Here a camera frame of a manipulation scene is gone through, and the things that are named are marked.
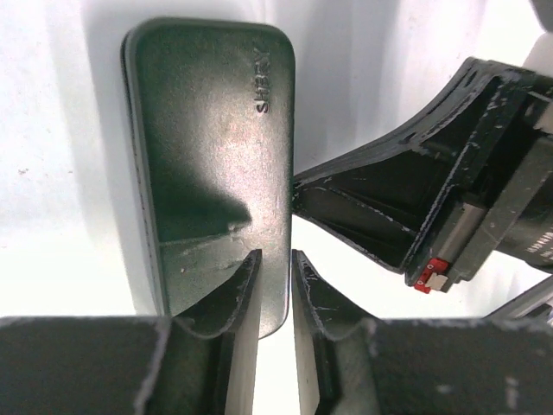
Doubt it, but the black glasses case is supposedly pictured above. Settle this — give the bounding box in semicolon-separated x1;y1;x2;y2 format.
121;16;296;337

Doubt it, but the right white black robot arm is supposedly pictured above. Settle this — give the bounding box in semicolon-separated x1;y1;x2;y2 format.
293;1;552;318

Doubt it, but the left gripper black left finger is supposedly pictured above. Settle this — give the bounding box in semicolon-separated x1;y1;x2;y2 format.
1;249;262;414

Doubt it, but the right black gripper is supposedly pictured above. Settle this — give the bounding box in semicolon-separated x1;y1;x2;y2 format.
292;58;552;292

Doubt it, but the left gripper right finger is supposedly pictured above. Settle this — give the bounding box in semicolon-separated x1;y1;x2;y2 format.
291;251;552;414

